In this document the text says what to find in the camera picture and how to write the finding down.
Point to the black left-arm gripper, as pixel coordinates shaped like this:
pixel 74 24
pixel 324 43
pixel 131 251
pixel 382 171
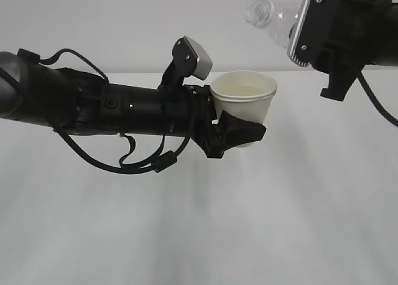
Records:
pixel 188 113

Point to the clear green-label water bottle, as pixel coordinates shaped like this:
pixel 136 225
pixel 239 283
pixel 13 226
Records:
pixel 281 20

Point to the white paper cup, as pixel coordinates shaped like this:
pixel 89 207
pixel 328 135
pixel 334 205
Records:
pixel 244 94

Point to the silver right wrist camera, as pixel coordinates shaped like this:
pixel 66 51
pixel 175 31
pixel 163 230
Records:
pixel 310 30

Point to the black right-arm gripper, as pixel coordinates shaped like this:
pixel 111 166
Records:
pixel 363 32

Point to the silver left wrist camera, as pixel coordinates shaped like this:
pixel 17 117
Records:
pixel 189 58

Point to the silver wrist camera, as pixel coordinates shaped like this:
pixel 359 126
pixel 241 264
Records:
pixel 310 30
pixel 189 58

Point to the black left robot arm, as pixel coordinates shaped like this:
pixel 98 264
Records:
pixel 84 104

